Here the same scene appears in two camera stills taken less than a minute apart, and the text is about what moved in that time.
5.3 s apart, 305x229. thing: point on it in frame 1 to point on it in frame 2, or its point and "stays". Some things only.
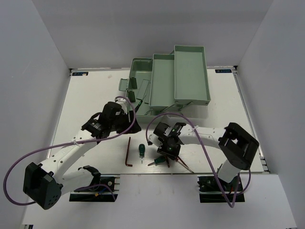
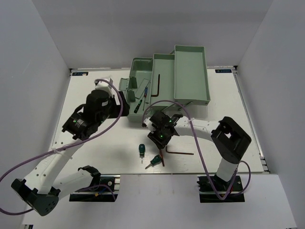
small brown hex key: x=178 y=159 to x=178 y=152
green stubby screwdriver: x=141 y=150 stays
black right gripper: x=162 y=150 to x=160 y=144
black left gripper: x=126 y=115 to x=117 y=108
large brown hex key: x=167 y=163 to x=161 y=156
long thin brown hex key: x=126 y=162 to x=158 y=87
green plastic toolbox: x=168 y=84 stays
